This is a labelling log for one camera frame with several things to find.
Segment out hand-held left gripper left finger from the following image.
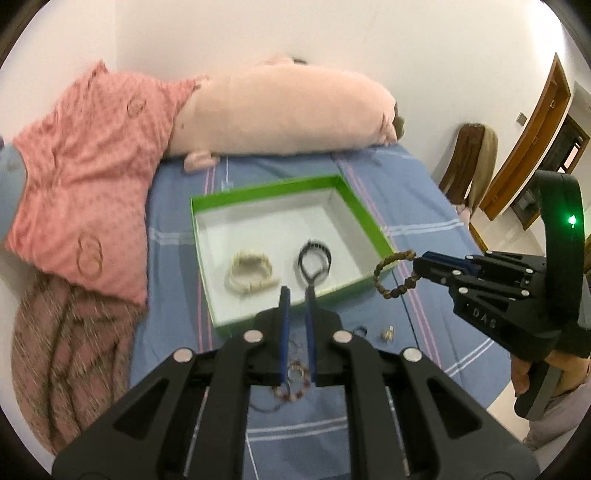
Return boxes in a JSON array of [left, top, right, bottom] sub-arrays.
[[52, 286, 291, 480]]

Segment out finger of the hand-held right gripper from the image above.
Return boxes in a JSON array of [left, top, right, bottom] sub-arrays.
[[413, 250, 549, 289], [445, 274, 536, 306]]

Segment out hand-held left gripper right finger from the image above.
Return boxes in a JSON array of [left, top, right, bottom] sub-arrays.
[[305, 284, 541, 480]]

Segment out small silver beaded ring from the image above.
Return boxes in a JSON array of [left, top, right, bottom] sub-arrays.
[[285, 362, 311, 384]]

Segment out brown wooden bead bracelet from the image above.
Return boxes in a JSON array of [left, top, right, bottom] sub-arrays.
[[373, 250, 419, 298]]

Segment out red bead bracelet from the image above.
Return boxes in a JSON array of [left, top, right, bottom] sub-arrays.
[[272, 383, 310, 403]]

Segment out black band bracelet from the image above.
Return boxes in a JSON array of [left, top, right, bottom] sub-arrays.
[[297, 239, 334, 291]]

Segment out green cardboard box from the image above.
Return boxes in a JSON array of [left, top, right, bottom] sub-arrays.
[[191, 174, 398, 341]]

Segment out person's right forearm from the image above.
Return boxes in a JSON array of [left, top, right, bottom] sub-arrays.
[[524, 383, 588, 450]]

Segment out person's right hand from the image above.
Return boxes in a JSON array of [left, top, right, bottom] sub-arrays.
[[510, 351, 591, 398]]

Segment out wooden chair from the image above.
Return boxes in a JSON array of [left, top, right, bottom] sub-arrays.
[[438, 124, 488, 222]]

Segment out blue striped bed sheet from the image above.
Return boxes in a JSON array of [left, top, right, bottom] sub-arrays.
[[129, 143, 513, 480]]

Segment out pink plush pig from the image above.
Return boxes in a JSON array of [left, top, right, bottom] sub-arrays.
[[164, 54, 407, 174]]

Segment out brown fuzzy blanket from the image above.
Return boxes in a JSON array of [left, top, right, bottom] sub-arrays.
[[10, 270, 146, 455]]

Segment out pink dotted quilt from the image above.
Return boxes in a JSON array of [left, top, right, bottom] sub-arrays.
[[4, 60, 208, 308]]

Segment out light blue pillow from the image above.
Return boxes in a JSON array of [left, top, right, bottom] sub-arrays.
[[0, 136, 28, 243]]

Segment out cream shell bracelet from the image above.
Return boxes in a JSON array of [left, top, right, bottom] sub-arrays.
[[225, 249, 283, 296]]

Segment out wooden door frame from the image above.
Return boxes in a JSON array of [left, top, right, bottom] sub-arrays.
[[480, 53, 591, 232]]

